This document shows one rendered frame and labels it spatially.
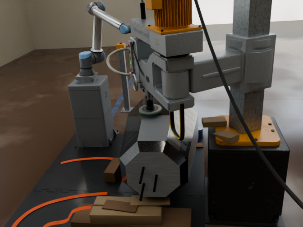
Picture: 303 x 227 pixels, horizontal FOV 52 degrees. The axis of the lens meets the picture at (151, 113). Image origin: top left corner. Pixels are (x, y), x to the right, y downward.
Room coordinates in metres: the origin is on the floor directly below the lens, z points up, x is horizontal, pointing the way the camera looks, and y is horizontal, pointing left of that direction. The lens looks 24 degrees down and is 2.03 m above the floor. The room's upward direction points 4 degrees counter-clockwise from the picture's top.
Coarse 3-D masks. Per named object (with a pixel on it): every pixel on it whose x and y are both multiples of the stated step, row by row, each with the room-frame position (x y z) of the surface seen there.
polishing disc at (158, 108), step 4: (156, 104) 2.78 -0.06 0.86; (140, 108) 2.72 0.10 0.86; (144, 108) 2.71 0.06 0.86; (156, 108) 2.69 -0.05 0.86; (160, 108) 2.68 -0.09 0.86; (140, 112) 2.65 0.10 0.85; (144, 112) 2.62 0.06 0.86; (148, 112) 2.61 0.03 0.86; (152, 112) 2.60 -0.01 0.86; (156, 112) 2.61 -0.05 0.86
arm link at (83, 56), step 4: (84, 52) 3.77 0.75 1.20; (88, 52) 3.75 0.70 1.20; (80, 56) 3.69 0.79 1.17; (84, 56) 3.68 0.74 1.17; (88, 56) 3.69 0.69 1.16; (92, 56) 3.76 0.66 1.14; (80, 60) 3.69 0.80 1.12; (84, 60) 3.67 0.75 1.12; (88, 60) 3.69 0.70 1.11; (92, 60) 3.73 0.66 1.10; (80, 64) 3.70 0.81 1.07; (84, 64) 3.67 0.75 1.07; (88, 64) 3.68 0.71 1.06; (92, 64) 3.79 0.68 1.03
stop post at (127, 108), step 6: (120, 48) 4.64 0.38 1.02; (120, 54) 4.66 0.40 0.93; (120, 60) 4.66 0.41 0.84; (120, 66) 4.66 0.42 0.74; (126, 72) 4.70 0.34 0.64; (126, 78) 4.66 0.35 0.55; (126, 84) 4.65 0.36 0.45; (126, 90) 4.65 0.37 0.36; (126, 96) 4.65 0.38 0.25; (126, 102) 4.66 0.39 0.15; (126, 108) 4.66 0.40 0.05; (132, 108) 4.73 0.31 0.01
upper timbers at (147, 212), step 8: (96, 200) 2.23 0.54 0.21; (104, 200) 2.23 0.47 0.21; (120, 200) 2.21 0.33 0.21; (128, 200) 2.20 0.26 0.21; (96, 208) 2.13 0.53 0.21; (144, 208) 2.09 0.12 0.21; (152, 208) 2.08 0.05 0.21; (160, 208) 2.08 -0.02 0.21; (96, 216) 2.05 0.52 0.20; (104, 216) 2.04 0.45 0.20; (112, 216) 2.03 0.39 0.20; (120, 216) 2.02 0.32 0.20; (128, 216) 2.02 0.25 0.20; (136, 216) 2.01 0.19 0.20; (144, 216) 2.00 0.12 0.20; (152, 216) 1.99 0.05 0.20; (160, 216) 1.98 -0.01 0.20; (120, 224) 2.03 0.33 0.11; (128, 224) 2.02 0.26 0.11; (136, 224) 2.01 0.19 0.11; (144, 224) 2.00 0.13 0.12; (152, 224) 1.99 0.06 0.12; (160, 224) 1.98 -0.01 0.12
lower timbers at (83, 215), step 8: (168, 208) 2.18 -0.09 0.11; (176, 208) 2.18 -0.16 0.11; (184, 208) 2.17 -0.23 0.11; (80, 216) 2.16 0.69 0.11; (88, 216) 2.15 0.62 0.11; (168, 216) 2.08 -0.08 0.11; (176, 216) 2.08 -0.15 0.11; (184, 216) 2.07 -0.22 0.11; (72, 224) 2.10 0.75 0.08; (80, 224) 2.08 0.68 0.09; (88, 224) 2.07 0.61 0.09; (96, 224) 2.06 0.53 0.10; (104, 224) 2.05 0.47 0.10; (112, 224) 2.04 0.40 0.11; (168, 224) 1.99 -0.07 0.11; (176, 224) 1.98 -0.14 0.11; (184, 224) 1.97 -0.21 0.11
